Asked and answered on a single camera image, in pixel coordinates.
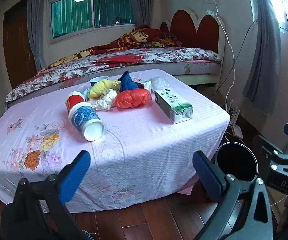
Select flat white router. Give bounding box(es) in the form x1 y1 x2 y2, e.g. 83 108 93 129
230 124 244 139

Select white cable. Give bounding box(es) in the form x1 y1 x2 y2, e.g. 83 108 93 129
210 0 235 110

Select black cable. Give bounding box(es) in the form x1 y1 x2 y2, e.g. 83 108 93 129
209 21 256 100

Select grey curtain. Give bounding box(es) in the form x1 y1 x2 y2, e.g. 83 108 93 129
27 0 51 72
130 0 157 29
242 0 288 117

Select blue plastic bag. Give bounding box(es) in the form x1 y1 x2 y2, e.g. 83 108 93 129
119 71 141 93

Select white tissue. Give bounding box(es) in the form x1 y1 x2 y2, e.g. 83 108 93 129
93 90 118 112

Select clear plastic bag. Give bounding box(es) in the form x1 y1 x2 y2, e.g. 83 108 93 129
150 76 170 90

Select red paper cup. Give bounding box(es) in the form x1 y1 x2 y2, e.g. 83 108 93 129
65 91 86 114

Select brown wooden door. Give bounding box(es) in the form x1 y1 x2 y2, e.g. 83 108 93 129
3 0 38 89

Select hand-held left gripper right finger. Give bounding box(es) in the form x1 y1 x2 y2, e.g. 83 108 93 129
192 151 275 240

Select small white orange box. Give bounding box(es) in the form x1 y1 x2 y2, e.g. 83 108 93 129
133 79 152 93

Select white framed window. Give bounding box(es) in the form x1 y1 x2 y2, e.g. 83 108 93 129
48 0 137 39

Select white bed with red headboard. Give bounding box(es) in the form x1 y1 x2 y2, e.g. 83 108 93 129
4 7 227 110

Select light blue face mask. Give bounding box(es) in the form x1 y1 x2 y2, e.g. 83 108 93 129
83 87 93 102

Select black round trash bin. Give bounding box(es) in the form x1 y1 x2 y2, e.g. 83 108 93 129
214 142 259 183

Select white blue paper bowl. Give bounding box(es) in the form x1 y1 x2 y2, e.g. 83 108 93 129
89 76 109 88

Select red patterned quilt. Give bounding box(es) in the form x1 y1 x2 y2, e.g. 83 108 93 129
38 25 184 70

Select yellow plastic bag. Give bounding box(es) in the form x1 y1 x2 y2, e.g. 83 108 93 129
87 79 121 101

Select red plastic bag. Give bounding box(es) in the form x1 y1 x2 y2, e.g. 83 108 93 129
113 89 152 109

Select floral bed sheet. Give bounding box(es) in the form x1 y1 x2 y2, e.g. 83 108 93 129
5 47 223 105

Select green white carton box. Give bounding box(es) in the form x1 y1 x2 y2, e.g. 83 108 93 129
154 87 194 125

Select white router with antennas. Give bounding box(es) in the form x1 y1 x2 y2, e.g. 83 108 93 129
225 99 240 126

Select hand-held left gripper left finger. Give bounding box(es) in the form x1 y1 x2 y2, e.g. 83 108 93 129
12 150 92 240

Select blue patterned paper cup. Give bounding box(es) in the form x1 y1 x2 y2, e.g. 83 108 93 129
68 102 105 142

